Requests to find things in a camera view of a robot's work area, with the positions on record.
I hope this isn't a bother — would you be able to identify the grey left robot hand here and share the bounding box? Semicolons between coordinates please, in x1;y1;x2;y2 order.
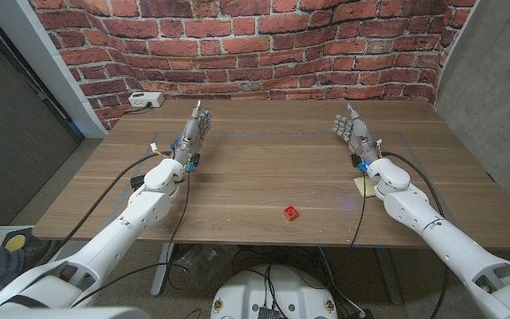
171;99;213;172

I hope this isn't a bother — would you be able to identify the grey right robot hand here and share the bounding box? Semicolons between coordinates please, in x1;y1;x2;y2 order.
332;103;383;172

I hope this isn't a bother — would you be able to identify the pale yellow note pad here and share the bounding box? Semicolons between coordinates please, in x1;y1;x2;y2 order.
352;175;378;198

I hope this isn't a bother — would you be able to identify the white power strip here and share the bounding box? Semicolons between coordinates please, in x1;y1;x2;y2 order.
127;91;166;109

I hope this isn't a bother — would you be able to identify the red brick printed backdrop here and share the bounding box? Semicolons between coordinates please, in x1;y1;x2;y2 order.
28;0;477;130

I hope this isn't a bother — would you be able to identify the clear plastic bag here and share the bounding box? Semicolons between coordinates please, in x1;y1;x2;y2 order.
179;244;234;289

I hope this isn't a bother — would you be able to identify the grey metal table leg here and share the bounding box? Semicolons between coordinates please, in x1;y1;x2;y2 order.
151;242;176;297
374;247;405;307

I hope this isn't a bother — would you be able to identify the white robot torso base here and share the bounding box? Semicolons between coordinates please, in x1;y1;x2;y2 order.
210;264;339;319

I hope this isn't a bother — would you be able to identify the white box with yellow disc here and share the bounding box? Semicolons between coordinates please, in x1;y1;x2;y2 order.
0;224;55;267

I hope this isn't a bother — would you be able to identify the black power strip cord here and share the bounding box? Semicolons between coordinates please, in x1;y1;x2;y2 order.
124;102;152;115

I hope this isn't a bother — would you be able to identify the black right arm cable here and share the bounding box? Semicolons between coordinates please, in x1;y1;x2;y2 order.
381;151;450;319

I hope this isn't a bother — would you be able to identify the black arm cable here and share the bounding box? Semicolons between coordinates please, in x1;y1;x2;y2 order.
53;152;172;258
381;151;450;319

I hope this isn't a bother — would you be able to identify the thin black left wrist cable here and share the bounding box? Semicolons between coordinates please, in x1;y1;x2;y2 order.
69;170;192;307

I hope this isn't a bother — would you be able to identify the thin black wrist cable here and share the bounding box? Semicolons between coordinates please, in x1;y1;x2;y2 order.
69;170;192;307
350;170;367;248

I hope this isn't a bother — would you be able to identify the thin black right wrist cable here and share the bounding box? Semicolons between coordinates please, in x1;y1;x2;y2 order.
350;170;367;248

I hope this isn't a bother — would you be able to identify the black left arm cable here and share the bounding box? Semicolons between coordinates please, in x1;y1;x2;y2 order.
53;152;172;258

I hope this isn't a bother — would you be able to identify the white wall post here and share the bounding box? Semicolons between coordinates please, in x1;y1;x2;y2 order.
0;0;108;139

